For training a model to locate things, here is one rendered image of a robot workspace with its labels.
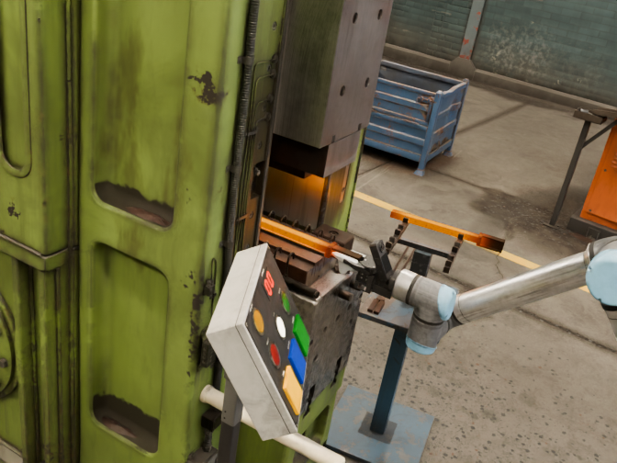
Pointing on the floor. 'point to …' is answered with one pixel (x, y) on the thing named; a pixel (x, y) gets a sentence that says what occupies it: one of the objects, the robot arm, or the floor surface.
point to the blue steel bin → (415, 113)
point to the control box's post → (229, 424)
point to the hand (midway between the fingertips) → (338, 251)
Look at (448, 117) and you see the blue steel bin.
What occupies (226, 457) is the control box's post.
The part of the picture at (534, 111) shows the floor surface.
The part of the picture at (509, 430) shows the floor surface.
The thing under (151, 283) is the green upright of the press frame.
